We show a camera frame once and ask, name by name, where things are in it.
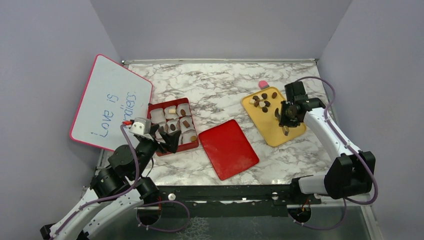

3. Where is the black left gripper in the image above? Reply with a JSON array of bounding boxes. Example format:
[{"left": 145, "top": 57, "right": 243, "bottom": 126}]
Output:
[{"left": 133, "top": 123, "right": 182, "bottom": 180}]

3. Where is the red chocolate box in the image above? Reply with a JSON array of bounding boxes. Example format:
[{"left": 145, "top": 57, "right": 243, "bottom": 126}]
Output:
[{"left": 147, "top": 97, "right": 200, "bottom": 152}]

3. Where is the milk chocolate rectangle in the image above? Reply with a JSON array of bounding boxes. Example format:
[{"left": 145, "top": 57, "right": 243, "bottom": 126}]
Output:
[{"left": 182, "top": 120, "right": 190, "bottom": 128}]

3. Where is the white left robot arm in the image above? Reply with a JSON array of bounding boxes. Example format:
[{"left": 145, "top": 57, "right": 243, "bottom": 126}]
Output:
[{"left": 40, "top": 118, "right": 182, "bottom": 240}]

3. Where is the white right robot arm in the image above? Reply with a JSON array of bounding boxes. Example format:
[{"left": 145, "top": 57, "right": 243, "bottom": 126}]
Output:
[{"left": 274, "top": 79, "right": 378, "bottom": 205}]

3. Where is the yellow plastic tray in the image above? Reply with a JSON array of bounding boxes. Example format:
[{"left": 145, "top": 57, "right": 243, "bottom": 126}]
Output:
[{"left": 241, "top": 86, "right": 307, "bottom": 147}]

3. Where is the white paper cup liner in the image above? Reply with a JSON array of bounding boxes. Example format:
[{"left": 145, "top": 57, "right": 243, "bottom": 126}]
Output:
[{"left": 150, "top": 108, "right": 166, "bottom": 124}]

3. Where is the pink eraser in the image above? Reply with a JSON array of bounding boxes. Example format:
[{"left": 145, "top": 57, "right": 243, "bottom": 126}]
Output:
[{"left": 258, "top": 80, "right": 269, "bottom": 90}]

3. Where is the red box lid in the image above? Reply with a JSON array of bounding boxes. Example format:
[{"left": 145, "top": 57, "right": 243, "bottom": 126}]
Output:
[{"left": 199, "top": 119, "right": 260, "bottom": 181}]

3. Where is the pink framed whiteboard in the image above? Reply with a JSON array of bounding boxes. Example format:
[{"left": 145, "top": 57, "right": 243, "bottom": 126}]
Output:
[{"left": 69, "top": 54, "right": 153, "bottom": 151}]

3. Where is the black metal base rail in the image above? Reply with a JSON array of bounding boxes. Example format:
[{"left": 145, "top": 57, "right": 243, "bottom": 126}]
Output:
[{"left": 137, "top": 184, "right": 321, "bottom": 220}]

